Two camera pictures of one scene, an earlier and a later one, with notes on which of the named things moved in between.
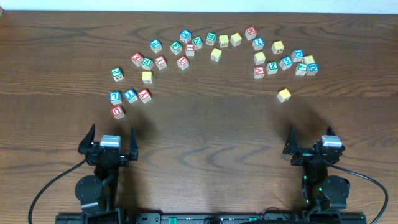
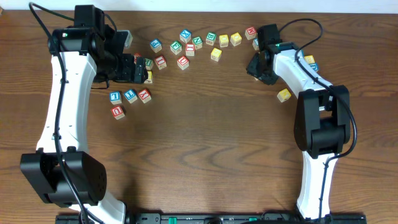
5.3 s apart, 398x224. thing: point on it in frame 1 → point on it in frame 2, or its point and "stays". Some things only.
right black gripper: [310, 154] → [257, 66]
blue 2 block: [258, 43] stays
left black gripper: [109, 154] → [138, 70]
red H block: [189, 50] stays
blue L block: [115, 98] stays
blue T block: [131, 96] stays
